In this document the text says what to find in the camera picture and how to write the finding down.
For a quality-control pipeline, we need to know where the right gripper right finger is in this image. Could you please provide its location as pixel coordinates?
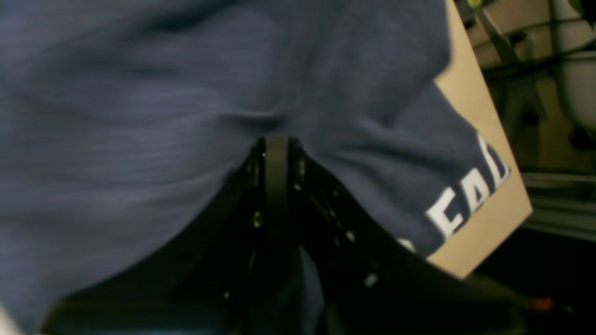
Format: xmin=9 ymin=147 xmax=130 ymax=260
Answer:
xmin=266 ymin=137 xmax=527 ymax=335

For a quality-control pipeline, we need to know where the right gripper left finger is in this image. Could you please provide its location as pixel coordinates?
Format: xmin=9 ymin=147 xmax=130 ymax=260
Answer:
xmin=39 ymin=139 xmax=265 ymax=335

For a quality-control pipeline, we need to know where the aluminium frame rail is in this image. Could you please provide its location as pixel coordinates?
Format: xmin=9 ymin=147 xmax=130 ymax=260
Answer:
xmin=522 ymin=173 xmax=596 ymax=242

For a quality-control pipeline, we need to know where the dark blue t-shirt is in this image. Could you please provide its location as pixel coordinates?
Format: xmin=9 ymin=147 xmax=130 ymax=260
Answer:
xmin=1 ymin=0 xmax=509 ymax=335

